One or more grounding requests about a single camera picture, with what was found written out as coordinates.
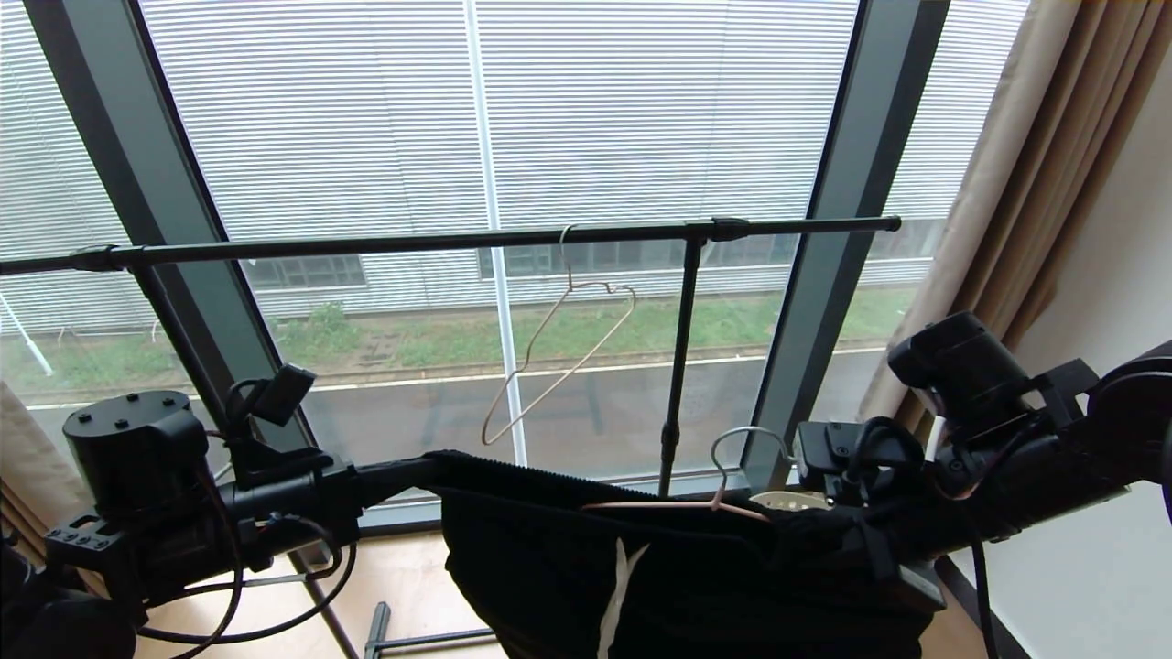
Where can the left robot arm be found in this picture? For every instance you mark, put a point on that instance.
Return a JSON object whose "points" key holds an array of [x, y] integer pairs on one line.
{"points": [[137, 448]]}

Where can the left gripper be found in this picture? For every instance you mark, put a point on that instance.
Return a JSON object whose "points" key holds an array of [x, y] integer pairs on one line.
{"points": [[293, 513]]}

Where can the black clothes rack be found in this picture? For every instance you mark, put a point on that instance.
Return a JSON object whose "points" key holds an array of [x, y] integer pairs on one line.
{"points": [[366, 245]]}

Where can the pink clothes hanger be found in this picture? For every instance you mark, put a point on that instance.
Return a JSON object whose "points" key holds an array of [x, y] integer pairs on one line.
{"points": [[569, 275], [641, 504]]}

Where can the window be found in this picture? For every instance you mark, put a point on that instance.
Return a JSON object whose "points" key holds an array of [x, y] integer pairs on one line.
{"points": [[865, 137]]}

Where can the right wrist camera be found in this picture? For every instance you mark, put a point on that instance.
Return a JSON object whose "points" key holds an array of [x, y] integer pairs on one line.
{"points": [[824, 453]]}

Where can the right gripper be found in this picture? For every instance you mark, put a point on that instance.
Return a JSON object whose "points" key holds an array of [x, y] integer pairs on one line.
{"points": [[925, 522]]}

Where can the brown curtain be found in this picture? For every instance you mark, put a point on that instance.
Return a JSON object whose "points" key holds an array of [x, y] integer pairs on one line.
{"points": [[1035, 183]]}

